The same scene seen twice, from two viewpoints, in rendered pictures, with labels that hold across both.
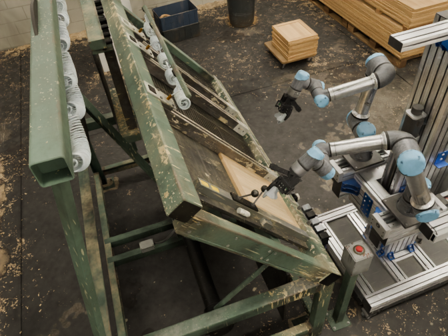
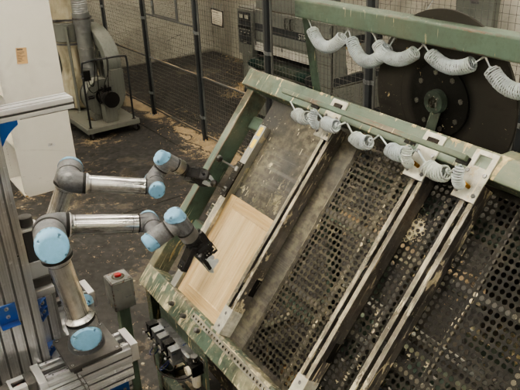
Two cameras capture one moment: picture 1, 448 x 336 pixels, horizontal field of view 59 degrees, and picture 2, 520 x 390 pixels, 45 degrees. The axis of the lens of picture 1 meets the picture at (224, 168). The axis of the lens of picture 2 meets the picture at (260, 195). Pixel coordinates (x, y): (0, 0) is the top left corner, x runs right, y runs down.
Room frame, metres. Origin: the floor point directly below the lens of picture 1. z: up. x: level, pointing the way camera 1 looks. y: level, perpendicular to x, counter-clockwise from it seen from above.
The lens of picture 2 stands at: (4.14, -0.85, 2.72)
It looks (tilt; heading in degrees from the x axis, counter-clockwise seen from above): 26 degrees down; 162
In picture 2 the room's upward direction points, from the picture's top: 2 degrees counter-clockwise
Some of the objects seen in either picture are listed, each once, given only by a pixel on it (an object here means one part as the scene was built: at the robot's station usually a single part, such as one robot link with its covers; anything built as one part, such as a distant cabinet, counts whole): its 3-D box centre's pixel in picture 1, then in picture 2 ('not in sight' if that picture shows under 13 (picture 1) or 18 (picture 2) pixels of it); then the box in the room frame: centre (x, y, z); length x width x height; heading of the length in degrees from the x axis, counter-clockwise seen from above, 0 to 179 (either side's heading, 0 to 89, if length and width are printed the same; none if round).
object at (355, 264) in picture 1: (356, 258); (120, 290); (1.20, -0.72, 0.84); 0.12 x 0.12 x 0.18; 15
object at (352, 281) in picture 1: (345, 295); (131, 359); (1.20, -0.72, 0.38); 0.06 x 0.06 x 0.75; 15
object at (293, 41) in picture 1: (289, 43); not in sight; (4.93, -1.06, 0.20); 0.61 x 0.53 x 0.40; 16
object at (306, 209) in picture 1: (308, 221); (171, 351); (1.61, -0.54, 0.69); 0.50 x 0.14 x 0.24; 15
